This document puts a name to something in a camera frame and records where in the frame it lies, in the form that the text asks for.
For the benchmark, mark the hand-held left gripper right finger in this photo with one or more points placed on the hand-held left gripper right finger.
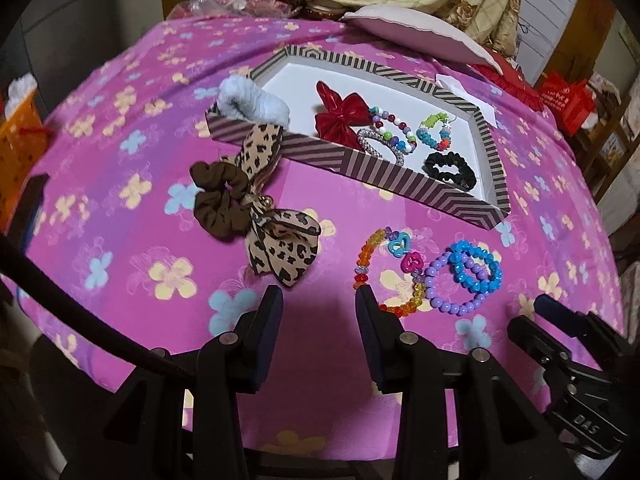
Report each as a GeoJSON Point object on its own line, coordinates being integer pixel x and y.
{"type": "Point", "coordinates": [372, 345]}

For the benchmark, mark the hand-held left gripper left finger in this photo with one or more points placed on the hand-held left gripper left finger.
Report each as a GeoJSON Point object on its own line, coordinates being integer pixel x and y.
{"type": "Point", "coordinates": [267, 330]}

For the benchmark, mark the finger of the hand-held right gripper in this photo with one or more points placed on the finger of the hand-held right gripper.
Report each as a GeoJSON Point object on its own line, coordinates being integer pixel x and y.
{"type": "Point", "coordinates": [535, 340]}
{"type": "Point", "coordinates": [550, 306]}

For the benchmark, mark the black scrunchie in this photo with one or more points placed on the black scrunchie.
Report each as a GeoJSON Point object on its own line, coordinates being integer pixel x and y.
{"type": "Point", "coordinates": [440, 170]}

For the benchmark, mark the light blue fluffy scrunchie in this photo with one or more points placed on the light blue fluffy scrunchie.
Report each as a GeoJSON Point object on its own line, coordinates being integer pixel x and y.
{"type": "Point", "coordinates": [252, 102]}

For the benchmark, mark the red bow hair clip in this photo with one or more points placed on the red bow hair clip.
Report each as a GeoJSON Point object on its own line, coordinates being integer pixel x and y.
{"type": "Point", "coordinates": [345, 115]}

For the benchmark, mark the striped cardboard box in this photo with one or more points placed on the striped cardboard box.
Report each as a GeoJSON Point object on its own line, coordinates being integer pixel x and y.
{"type": "Point", "coordinates": [300, 90]}

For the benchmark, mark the leopard print bow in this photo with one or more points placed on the leopard print bow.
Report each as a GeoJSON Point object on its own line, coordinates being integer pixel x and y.
{"type": "Point", "coordinates": [285, 255]}

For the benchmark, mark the brown scrunchie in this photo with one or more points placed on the brown scrunchie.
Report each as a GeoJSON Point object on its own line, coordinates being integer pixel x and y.
{"type": "Point", "coordinates": [215, 210]}

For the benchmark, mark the wooden chair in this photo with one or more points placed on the wooden chair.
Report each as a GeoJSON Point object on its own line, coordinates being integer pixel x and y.
{"type": "Point", "coordinates": [607, 145]}

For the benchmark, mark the red shopping bag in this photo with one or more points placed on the red shopping bag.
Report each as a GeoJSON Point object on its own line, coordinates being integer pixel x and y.
{"type": "Point", "coordinates": [567, 102]}

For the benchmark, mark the pink floral blanket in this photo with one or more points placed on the pink floral blanket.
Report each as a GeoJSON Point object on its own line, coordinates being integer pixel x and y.
{"type": "Point", "coordinates": [150, 135]}

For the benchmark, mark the white paper sheet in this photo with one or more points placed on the white paper sheet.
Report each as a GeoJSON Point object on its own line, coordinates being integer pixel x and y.
{"type": "Point", "coordinates": [460, 92]}

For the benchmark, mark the red frilled cushion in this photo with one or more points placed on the red frilled cushion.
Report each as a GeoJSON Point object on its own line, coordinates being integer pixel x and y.
{"type": "Point", "coordinates": [510, 77]}

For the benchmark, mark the orange plastic basket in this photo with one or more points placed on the orange plastic basket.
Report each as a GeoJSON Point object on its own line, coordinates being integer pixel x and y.
{"type": "Point", "coordinates": [17, 140]}

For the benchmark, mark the white fluffy item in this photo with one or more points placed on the white fluffy item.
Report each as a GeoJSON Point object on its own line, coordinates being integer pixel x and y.
{"type": "Point", "coordinates": [20, 86]}

